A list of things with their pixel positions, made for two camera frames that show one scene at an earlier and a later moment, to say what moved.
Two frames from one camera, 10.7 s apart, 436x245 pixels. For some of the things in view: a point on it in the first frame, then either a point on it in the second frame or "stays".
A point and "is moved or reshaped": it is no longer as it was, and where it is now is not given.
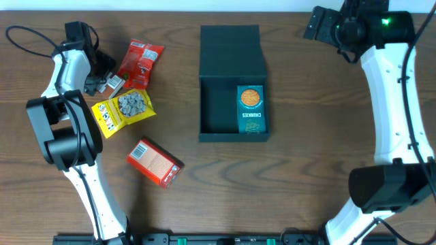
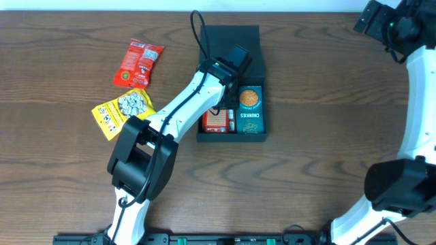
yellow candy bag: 127,107 stays
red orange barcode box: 159,165 is moved or reshaped
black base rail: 224,239 stays
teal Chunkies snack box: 251,109 stays
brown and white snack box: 113,84 to 231,122
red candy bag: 135,67 stays
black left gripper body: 101,73 to 232,90
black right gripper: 320,24 to 369,18
